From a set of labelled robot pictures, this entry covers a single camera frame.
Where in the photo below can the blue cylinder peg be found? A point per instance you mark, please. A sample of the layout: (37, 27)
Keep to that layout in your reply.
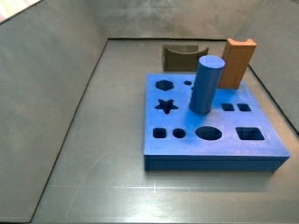
(207, 79)

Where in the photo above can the black curved stand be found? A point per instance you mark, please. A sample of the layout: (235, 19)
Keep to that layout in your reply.
(181, 57)

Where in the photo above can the blue shape sorting board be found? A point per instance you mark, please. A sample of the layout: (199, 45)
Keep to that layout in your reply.
(231, 139)

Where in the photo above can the brown grooved block peg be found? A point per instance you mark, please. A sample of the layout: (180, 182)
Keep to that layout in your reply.
(236, 55)

